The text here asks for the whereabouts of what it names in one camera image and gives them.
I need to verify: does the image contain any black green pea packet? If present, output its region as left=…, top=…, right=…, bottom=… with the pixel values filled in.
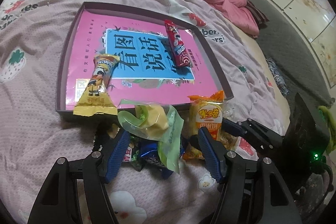
left=122, top=135, right=145, bottom=172

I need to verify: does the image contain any patterned dark cloth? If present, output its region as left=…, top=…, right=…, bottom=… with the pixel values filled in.
left=266, top=58, right=289, bottom=97

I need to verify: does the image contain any dark shallow box tray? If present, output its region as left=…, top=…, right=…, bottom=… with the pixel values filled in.
left=56, top=2, right=234, bottom=117

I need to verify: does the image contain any orange rice cracker packet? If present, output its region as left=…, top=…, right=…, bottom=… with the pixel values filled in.
left=182, top=90, right=226, bottom=161

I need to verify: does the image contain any clear nougat cracker packet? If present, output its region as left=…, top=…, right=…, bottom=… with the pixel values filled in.
left=220, top=102, right=238, bottom=150

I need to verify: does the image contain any green pouch with yellow cake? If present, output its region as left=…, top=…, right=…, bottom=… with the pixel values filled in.
left=117, top=99, right=184, bottom=173

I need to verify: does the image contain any purple strawberry blanket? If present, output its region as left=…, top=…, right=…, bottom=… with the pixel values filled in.
left=1, top=0, right=289, bottom=223

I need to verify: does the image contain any striped dark pillow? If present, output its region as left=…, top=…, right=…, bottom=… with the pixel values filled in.
left=245, top=0, right=269, bottom=26

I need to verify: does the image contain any yellow wafer bar packet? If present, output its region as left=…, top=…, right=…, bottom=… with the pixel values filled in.
left=73, top=54, right=120, bottom=117

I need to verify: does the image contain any blue oreo packet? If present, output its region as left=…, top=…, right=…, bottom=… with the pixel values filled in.
left=139, top=138, right=187, bottom=180

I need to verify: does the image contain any tree wall painting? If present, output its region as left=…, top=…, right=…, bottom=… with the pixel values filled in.
left=271, top=0, right=335, bottom=88

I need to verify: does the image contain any red candy tube packet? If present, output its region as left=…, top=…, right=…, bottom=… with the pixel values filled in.
left=164, top=20, right=192, bottom=67

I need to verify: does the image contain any pink Chinese workbook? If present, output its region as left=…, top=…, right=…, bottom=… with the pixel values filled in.
left=65, top=9, right=222, bottom=110

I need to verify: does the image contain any grey bed headboard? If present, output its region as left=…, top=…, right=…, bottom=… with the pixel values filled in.
left=249, top=0, right=335, bottom=109

